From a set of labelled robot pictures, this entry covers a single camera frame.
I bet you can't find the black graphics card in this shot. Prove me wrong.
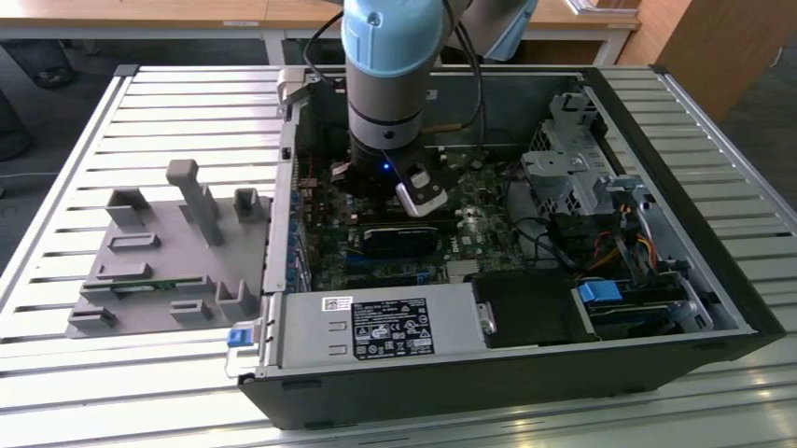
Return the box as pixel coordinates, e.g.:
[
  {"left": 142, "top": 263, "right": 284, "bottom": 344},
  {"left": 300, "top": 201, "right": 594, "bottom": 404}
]
[{"left": 359, "top": 225, "right": 442, "bottom": 259}]

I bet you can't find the green motherboard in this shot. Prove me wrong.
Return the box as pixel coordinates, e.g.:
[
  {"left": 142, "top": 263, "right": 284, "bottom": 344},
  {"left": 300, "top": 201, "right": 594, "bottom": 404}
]
[{"left": 291, "top": 147, "right": 531, "bottom": 290}]

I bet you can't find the grey metal bracket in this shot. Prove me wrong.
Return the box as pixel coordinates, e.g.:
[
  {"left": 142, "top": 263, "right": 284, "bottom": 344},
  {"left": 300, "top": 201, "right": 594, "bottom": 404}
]
[{"left": 601, "top": 175, "right": 693, "bottom": 300}]

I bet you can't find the silver power supply unit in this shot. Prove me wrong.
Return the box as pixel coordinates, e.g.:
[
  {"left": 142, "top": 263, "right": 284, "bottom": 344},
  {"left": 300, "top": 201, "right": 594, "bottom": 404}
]
[{"left": 276, "top": 283, "right": 486, "bottom": 370}]

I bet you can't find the black plastic fan shroud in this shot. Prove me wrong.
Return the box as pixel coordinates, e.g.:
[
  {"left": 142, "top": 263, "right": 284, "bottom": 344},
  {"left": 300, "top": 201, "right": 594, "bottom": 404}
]
[{"left": 471, "top": 269, "right": 601, "bottom": 349}]

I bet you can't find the black camera cable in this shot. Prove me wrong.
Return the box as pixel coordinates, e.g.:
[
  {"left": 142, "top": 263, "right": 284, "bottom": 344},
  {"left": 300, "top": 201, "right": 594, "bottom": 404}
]
[{"left": 439, "top": 0, "right": 489, "bottom": 153}]

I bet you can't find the green RAM stick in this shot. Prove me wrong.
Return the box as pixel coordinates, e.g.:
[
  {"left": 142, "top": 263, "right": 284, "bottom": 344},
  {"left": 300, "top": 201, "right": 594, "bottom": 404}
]
[{"left": 110, "top": 278, "right": 207, "bottom": 293}]

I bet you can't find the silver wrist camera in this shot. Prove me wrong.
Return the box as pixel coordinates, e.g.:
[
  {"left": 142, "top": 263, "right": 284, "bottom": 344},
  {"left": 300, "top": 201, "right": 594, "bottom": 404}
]
[{"left": 394, "top": 161, "right": 451, "bottom": 218}]

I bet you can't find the blue disk carrier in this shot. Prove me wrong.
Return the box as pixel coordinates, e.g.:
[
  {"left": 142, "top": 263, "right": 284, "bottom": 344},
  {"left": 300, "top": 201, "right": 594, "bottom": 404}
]
[{"left": 577, "top": 278, "right": 624, "bottom": 305}]

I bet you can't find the black wire bundle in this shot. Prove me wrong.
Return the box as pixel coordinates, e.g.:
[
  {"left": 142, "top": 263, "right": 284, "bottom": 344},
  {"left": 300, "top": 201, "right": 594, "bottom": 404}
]
[{"left": 510, "top": 214, "right": 594, "bottom": 274}]

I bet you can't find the wooden desk white frame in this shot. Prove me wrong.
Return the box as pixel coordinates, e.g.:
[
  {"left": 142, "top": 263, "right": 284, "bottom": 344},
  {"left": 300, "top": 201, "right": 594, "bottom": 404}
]
[{"left": 0, "top": 0, "right": 644, "bottom": 66}]

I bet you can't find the white papers stack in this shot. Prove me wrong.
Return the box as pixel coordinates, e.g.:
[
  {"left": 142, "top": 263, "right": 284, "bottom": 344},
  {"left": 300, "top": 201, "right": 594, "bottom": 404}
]
[{"left": 563, "top": 0, "right": 642, "bottom": 16}]

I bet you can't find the black open PC case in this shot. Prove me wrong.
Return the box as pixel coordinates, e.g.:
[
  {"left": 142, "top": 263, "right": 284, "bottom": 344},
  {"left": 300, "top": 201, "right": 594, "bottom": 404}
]
[{"left": 235, "top": 63, "right": 788, "bottom": 431}]

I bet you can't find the yellow red wire bundle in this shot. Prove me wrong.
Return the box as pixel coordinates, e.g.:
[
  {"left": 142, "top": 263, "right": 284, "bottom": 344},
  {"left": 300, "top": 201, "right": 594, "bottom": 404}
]
[{"left": 590, "top": 204, "right": 660, "bottom": 273}]

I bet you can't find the grey plastic parts rack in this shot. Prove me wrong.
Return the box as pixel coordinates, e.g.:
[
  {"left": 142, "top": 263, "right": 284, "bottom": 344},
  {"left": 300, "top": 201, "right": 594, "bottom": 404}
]
[{"left": 64, "top": 158, "right": 275, "bottom": 341}]

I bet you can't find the black disk drive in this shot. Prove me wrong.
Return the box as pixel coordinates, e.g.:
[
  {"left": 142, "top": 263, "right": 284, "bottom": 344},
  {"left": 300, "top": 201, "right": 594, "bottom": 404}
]
[{"left": 583, "top": 298, "right": 684, "bottom": 338}]

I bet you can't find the grey metal disk bay cage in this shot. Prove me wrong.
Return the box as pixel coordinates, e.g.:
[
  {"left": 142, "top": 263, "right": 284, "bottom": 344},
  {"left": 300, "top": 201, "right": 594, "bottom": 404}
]
[{"left": 521, "top": 91, "right": 609, "bottom": 216}]

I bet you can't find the black looped cable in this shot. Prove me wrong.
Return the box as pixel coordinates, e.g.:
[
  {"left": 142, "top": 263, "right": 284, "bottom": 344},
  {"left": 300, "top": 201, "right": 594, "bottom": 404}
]
[{"left": 302, "top": 11, "right": 347, "bottom": 86}]

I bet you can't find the small silver heatsink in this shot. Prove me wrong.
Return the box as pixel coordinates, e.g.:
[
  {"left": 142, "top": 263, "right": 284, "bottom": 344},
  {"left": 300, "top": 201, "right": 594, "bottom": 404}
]
[{"left": 446, "top": 259, "right": 479, "bottom": 284}]

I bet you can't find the brown wooden cabinet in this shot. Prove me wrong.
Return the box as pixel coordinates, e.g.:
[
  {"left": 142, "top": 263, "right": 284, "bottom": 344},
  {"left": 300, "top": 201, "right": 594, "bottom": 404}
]
[{"left": 616, "top": 0, "right": 797, "bottom": 123}]

